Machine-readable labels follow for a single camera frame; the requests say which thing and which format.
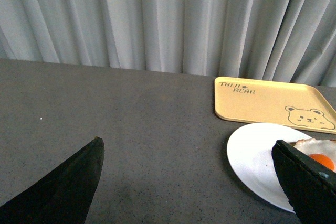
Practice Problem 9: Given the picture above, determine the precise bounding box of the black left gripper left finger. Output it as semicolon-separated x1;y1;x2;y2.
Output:
1;137;104;223

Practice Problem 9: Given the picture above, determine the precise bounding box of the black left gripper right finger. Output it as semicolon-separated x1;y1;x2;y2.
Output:
271;140;335;223

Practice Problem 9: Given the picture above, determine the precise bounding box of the white round plate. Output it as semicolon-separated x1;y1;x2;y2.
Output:
227;123;311;213

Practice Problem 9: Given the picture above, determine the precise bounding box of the fried egg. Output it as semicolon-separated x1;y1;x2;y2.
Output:
290;138;335;172

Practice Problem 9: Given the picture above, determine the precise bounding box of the yellow bear tray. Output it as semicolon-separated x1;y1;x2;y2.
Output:
214;77;335;134

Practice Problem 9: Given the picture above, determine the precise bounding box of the grey curtain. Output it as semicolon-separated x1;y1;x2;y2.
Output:
1;0;335;87

